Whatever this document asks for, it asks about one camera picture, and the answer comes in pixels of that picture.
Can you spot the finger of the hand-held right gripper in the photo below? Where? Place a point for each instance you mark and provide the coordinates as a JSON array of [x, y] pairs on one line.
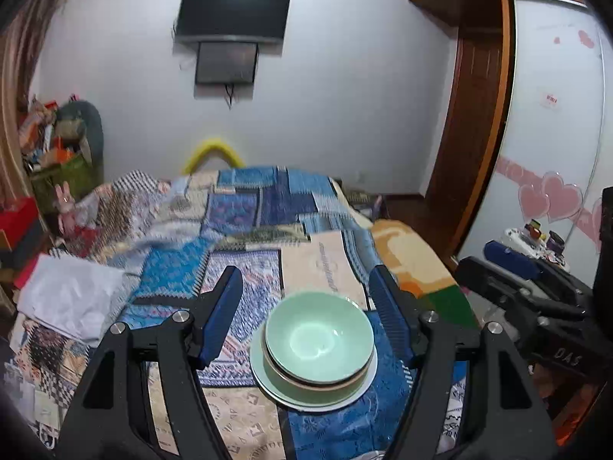
[[488, 280], [507, 254]]

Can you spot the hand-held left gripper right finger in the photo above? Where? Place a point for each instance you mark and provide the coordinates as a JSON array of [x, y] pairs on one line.
[[390, 316]]

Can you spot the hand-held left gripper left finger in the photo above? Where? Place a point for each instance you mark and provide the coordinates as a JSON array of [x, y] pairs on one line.
[[222, 316]]

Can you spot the green bowl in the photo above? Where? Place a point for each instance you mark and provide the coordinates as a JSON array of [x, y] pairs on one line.
[[316, 335]]

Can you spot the white plate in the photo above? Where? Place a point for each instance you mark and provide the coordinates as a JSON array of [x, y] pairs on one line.
[[359, 390]]

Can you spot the green plate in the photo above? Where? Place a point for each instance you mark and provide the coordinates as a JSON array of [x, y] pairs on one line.
[[306, 395]]

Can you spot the person's right forearm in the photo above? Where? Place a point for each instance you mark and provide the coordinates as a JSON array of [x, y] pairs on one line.
[[574, 417]]

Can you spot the white suitcase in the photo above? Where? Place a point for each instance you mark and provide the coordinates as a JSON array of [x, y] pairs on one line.
[[516, 235]]

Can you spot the pile of small trinkets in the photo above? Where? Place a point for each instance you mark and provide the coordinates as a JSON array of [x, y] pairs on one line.
[[546, 237]]

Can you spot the beige orange fleece blanket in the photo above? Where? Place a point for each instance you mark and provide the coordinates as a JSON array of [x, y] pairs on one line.
[[407, 254]]

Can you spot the white sliding wardrobe door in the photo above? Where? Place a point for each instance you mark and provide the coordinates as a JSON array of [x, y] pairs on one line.
[[550, 153]]

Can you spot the blue patchwork blanket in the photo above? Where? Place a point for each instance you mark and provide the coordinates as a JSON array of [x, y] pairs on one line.
[[258, 211]]

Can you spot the wooden door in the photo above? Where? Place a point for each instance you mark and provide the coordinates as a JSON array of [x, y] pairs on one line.
[[469, 143]]

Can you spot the white cloth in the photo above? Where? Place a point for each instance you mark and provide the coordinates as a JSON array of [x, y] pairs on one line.
[[72, 292]]

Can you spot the red white sticker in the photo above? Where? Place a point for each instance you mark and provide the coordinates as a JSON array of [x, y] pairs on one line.
[[550, 100]]

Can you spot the pink bunny toy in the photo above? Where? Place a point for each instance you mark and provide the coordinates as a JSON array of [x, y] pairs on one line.
[[64, 206]]

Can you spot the green storage box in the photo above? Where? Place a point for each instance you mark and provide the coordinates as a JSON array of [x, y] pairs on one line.
[[62, 177]]

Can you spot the grey plush cushion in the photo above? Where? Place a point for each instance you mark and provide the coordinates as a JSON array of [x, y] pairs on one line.
[[93, 134]]

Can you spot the red box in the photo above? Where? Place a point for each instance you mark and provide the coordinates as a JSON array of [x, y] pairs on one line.
[[19, 220]]

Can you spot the striped brown curtain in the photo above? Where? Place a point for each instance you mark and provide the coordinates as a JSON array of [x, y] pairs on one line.
[[19, 57]]

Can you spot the black wall television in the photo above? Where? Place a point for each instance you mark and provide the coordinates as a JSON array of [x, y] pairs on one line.
[[234, 12]]

